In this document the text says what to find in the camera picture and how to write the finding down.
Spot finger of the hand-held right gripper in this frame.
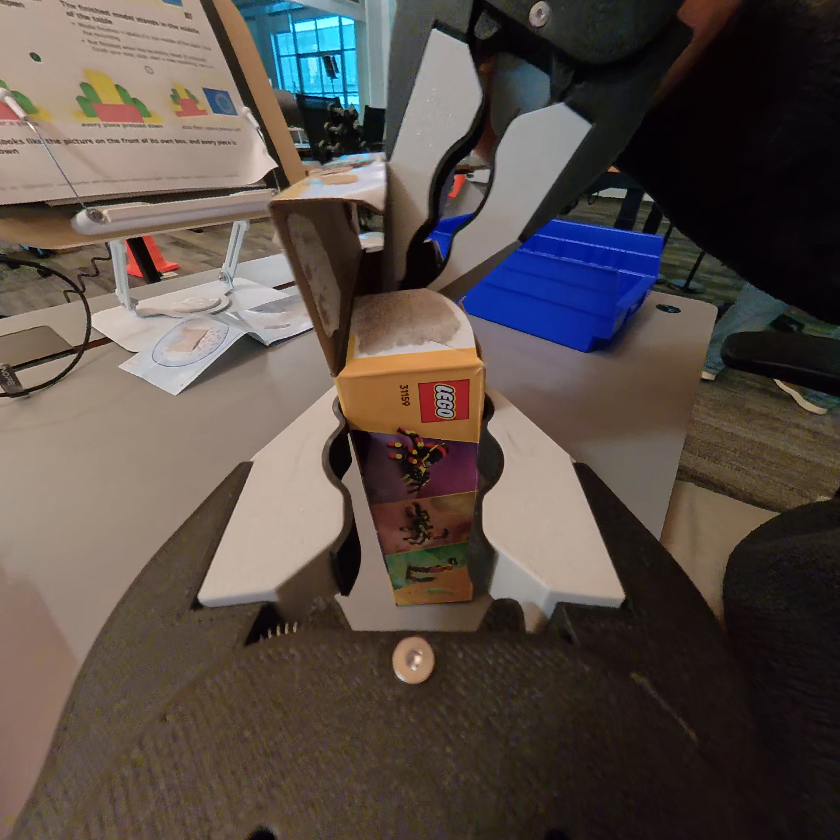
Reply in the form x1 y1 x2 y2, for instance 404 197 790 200
420 101 596 293
384 26 488 291

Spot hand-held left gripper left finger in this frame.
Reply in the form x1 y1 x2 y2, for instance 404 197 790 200
197 387 362 608

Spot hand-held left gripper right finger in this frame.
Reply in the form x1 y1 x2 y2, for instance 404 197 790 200
469 392 626 621

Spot yellow cardboard toy box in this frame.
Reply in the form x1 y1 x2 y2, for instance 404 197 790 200
268 154 488 608

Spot pale blue instruction booklet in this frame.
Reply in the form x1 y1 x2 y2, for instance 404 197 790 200
118 303 316 396

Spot person's right forearm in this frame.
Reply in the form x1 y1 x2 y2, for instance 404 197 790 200
613 0 840 324

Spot background window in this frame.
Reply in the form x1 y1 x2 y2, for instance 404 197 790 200
272 16 358 109

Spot blue plastic bin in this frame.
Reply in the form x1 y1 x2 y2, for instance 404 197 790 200
430 213 665 353

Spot white document stand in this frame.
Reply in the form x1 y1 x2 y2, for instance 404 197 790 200
0 84 317 355

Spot black chair armrest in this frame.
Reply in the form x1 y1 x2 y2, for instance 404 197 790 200
721 330 840 398

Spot printed instruction sheet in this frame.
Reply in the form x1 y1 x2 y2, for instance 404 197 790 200
0 0 280 206

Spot black cable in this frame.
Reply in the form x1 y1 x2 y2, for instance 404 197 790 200
0 255 109 400

